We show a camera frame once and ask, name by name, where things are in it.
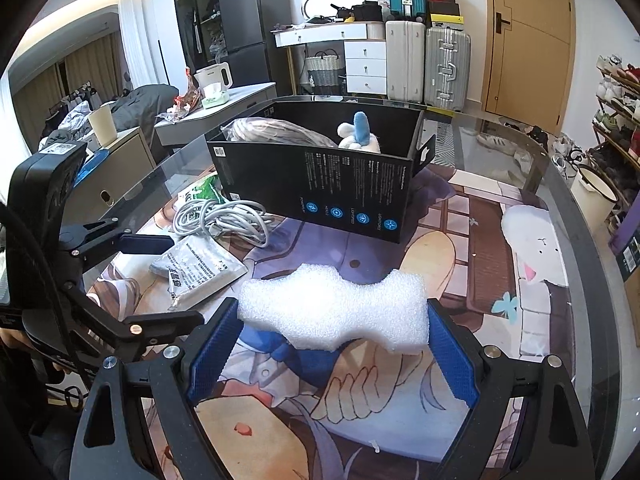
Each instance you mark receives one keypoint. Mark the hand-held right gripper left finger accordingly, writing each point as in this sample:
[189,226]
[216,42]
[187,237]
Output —
[212,355]

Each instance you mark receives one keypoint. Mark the black shoes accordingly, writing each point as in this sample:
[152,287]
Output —
[535,134]

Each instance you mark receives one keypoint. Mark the beige nightstand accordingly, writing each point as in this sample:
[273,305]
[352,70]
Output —
[125,170]

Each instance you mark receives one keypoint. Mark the printed cartoon table mat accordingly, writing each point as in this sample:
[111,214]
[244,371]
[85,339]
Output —
[475,240]

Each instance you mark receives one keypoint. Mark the white bucket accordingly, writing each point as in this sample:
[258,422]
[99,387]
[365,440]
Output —
[592,205]

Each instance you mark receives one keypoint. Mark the black bag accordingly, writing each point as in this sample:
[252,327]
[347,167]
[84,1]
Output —
[367,11]

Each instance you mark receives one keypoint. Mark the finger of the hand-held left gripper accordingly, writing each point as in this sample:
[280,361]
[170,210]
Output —
[145,245]
[150,327]

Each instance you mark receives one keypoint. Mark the green and white packet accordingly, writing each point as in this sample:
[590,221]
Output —
[205,190]

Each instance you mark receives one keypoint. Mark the white plush toy blue ear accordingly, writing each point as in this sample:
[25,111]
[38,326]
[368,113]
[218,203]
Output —
[349,132]

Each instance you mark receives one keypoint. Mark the black refrigerator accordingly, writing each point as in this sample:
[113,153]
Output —
[247,20]

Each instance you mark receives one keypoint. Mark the brown curtain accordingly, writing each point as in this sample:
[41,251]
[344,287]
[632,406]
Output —
[85,80]

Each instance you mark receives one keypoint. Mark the silver suitcase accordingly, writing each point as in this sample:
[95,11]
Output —
[447,67]

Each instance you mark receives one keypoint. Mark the red plastic snack bag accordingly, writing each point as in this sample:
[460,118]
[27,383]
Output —
[186,95]

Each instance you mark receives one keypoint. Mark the white foam piece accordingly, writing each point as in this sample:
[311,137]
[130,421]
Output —
[335,305]

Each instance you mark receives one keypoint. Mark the wooden door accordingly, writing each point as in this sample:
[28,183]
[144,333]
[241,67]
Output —
[530,60]

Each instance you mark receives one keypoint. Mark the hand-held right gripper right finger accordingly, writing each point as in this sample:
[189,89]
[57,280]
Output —
[452,355]

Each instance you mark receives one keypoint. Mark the silvery plastic bag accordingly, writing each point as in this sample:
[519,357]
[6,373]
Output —
[280,132]

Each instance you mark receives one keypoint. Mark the purple box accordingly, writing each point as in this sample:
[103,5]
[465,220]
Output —
[629,245]

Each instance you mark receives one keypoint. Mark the oval mirror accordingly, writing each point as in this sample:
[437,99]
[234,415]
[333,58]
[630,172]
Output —
[325,5]

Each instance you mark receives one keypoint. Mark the grey side table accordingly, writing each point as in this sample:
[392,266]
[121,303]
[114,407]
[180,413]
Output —
[225,110]

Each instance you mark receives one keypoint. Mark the green tissue box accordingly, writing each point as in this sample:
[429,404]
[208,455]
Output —
[216,98]

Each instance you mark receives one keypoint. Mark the shoe rack with shoes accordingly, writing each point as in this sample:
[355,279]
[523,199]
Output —
[620,120]

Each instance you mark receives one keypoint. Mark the white dresser desk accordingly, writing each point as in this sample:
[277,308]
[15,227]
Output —
[365,67]

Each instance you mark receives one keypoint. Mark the dark jacket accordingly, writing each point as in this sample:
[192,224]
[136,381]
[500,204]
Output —
[145,107]

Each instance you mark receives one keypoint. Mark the yellow and black shoe box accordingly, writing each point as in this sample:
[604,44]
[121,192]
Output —
[447,20]

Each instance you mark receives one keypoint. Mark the beige cup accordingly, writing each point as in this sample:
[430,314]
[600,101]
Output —
[102,127]

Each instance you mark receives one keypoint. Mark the woven basket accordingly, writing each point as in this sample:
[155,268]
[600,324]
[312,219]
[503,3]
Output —
[325,71]

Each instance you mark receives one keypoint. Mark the blue packets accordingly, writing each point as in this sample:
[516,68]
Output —
[92,167]

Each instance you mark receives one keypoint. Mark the grey printed zip packet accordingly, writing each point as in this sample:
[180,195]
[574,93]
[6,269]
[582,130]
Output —
[200,265]

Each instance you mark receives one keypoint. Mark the white suitcase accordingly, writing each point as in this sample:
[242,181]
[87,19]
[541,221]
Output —
[405,60]

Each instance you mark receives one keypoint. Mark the white electric kettle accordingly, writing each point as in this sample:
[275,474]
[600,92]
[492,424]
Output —
[210,76]

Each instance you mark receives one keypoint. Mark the white sneaker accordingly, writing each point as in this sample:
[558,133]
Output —
[495,144]

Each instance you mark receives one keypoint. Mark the dark glass cabinet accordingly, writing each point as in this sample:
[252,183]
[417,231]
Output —
[192,15]

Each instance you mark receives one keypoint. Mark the black cardboard box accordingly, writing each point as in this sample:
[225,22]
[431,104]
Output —
[325,195]

